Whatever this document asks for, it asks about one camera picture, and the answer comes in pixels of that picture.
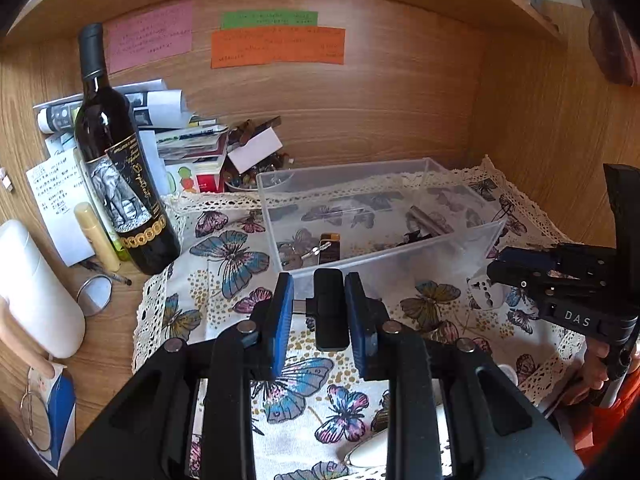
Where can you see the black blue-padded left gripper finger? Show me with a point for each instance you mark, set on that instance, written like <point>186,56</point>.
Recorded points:
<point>147,429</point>

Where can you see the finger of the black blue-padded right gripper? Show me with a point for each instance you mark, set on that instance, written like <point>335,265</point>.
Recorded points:
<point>494,431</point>

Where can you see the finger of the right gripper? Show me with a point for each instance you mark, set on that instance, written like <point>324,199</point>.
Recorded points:
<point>531,275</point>
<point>550,256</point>

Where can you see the white charger plug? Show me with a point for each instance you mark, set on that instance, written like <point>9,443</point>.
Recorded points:
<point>486,294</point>

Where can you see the silver metal clip bar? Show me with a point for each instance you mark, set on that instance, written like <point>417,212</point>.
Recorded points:
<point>433,226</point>

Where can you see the black binder clip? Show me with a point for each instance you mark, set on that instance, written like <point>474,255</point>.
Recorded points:
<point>414,237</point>

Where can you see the black usb adapter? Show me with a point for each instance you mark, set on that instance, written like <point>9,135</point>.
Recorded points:
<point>328,309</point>

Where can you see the black gold lipstick box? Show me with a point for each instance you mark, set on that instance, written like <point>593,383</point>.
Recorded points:
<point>330,248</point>

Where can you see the person's right hand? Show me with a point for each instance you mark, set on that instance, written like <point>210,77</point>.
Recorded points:
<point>593,375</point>

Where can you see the butterfly print lace cloth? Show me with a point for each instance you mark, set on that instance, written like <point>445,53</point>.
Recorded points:
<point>319,408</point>

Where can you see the white handheld massager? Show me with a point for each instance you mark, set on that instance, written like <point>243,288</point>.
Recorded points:
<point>373,452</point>

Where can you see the clear plastic storage box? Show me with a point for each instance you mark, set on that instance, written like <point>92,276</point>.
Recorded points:
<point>368,205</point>

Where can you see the small round mirror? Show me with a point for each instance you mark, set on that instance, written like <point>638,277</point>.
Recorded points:
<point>94,295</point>

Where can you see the eyeglasses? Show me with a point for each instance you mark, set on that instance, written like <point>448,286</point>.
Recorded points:
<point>34,414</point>

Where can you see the white cylinder device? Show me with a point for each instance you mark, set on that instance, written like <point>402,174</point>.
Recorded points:
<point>37,300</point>

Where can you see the yellow lip balm stick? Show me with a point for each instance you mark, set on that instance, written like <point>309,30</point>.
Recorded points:
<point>96,236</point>

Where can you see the striped pink curtain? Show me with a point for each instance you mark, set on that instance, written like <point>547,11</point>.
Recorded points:
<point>611,44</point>

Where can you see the dark wine bottle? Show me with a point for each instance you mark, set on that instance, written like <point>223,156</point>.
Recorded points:
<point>109,144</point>

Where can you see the stack of papers and books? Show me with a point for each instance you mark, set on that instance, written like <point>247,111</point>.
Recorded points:
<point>170,133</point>

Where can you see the bowl of small trinkets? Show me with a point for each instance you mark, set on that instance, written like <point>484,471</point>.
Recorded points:
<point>253,148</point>

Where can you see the orange sticky note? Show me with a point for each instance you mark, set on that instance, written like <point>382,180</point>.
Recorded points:
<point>251,46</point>

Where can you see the pink sticky note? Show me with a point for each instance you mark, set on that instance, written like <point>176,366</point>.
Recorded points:
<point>149,36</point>

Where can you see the green sticky note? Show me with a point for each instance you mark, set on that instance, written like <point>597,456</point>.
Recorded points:
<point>269,17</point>

